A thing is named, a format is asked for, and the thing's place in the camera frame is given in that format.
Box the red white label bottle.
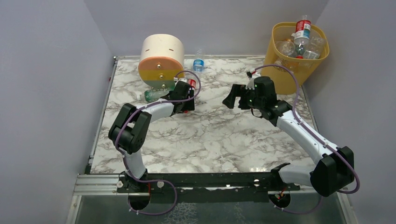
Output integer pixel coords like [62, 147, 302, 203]
[187, 79, 197, 91]

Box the green tinted plastic bottle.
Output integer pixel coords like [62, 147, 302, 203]
[136, 87, 174, 103]

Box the blue label water bottle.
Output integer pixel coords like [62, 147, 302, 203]
[192, 49, 205, 77]

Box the clear bottle red cap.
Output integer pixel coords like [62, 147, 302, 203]
[275, 41, 298, 58]

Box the red label clear bottle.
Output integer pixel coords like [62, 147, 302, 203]
[293, 15, 311, 58]

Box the clear bottle blue white label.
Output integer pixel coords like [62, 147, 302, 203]
[303, 34, 327, 60]

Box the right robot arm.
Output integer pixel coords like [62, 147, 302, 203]
[222, 77, 356, 196]

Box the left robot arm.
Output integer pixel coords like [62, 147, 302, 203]
[108, 79, 196, 181]

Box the yellow mesh plastic bin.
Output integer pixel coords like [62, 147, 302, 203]
[261, 22, 330, 95]

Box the cream and orange cylinder box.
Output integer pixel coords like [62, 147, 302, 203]
[138, 34, 184, 89]

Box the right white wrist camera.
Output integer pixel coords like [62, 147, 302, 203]
[245, 71, 261, 90]

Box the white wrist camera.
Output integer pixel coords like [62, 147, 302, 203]
[245, 71, 261, 90]
[173, 77, 188, 83]

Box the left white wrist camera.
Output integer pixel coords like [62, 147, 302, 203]
[173, 77, 188, 83]

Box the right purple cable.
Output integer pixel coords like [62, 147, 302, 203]
[252, 64, 361, 215]

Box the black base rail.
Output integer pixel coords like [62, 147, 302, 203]
[85, 171, 310, 205]

